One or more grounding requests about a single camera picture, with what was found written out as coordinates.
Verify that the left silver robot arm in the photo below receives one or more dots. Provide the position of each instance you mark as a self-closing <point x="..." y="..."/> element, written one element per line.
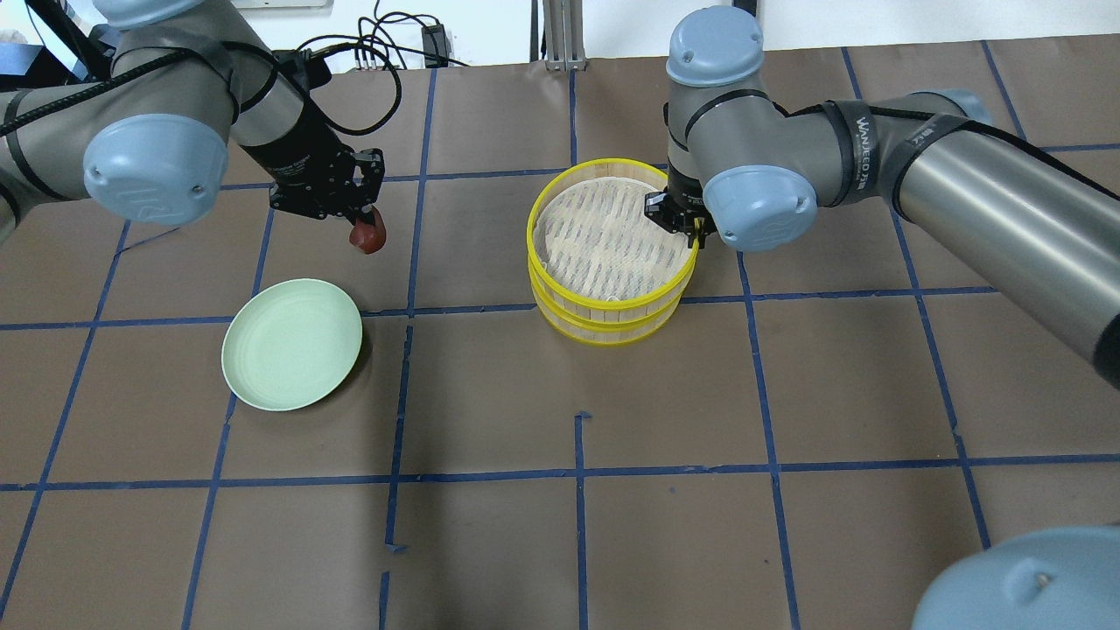
<point x="150" y="143"/>

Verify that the black power adapter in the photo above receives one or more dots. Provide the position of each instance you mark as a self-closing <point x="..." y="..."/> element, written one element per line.
<point x="436" y="47"/>

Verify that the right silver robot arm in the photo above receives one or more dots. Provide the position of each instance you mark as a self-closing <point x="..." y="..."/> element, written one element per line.
<point x="743" y="169"/>

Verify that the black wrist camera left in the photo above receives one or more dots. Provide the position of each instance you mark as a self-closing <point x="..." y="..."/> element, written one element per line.
<point x="306" y="69"/>

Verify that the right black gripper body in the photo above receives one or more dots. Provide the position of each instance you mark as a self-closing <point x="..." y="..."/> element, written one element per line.
<point x="675" y="213"/>

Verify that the brown steamed bun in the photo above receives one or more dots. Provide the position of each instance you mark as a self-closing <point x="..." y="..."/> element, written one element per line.
<point x="368" y="234"/>

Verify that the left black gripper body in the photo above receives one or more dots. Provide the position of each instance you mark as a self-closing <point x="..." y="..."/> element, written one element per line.
<point x="300" y="164"/>

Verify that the white steamer cloth liner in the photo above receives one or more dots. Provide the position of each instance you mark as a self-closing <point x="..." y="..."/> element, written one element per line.
<point x="595" y="241"/>

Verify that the light green plate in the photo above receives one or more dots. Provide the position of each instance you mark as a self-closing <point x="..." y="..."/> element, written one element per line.
<point x="292" y="345"/>

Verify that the yellow steamer layer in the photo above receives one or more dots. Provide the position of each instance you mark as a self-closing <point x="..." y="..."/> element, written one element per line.
<point x="605" y="328"/>
<point x="604" y="167"/>

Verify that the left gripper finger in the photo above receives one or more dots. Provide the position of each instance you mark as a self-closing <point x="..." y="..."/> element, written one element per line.
<point x="369" y="191"/>
<point x="345" y="209"/>

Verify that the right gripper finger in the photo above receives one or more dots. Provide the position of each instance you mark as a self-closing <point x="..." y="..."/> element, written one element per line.
<point x="697" y="235"/>
<point x="660" y="209"/>

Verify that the aluminium frame post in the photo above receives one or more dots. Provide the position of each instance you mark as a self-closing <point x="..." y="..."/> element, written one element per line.
<point x="563" y="36"/>

